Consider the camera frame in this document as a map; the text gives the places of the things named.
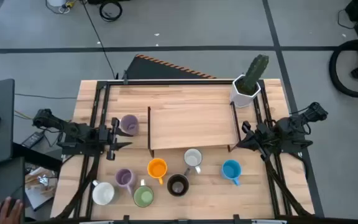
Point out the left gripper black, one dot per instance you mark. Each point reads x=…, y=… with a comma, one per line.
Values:
x=114, y=140

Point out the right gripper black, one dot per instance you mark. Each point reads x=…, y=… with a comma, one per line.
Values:
x=261, y=135

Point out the lilac ribbed mug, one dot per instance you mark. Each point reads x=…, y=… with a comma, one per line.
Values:
x=123, y=177

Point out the orange mug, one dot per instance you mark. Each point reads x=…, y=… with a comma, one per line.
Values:
x=157, y=168

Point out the white mug blue pattern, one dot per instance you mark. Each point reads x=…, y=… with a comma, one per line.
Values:
x=193, y=157

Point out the plain white mug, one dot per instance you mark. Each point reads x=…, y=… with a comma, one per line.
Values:
x=103, y=193

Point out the green mug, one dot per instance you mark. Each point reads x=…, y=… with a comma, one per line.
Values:
x=143, y=196

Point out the brown teal glazed mug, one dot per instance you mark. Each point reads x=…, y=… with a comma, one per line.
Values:
x=177, y=186

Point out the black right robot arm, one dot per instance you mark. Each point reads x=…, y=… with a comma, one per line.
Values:
x=287, y=130

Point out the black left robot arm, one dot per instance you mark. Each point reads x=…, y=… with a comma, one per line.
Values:
x=73, y=129

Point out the white hexagonal plant pot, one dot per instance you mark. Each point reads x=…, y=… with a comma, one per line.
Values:
x=239, y=98

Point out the wooden shelf riser black legs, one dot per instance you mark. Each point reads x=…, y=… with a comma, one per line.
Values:
x=194, y=127

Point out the green cactus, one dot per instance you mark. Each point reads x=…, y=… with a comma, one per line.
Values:
x=255, y=73

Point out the black ramp orange striped edge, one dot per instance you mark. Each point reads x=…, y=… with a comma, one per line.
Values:
x=154, y=70

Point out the black power adapter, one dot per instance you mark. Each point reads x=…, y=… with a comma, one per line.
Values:
x=33, y=139

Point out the pile of papers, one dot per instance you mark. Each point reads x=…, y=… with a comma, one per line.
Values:
x=37, y=196

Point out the black computer mouse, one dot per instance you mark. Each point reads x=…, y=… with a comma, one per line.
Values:
x=8, y=205

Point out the person's hand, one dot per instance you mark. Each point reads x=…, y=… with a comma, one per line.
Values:
x=14, y=215

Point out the yellow plug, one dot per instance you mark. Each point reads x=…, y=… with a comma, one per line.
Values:
x=70, y=4

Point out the white round container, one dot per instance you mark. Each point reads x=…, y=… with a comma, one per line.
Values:
x=56, y=2

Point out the black aluminium table frame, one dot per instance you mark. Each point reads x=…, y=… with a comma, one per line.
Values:
x=182, y=83

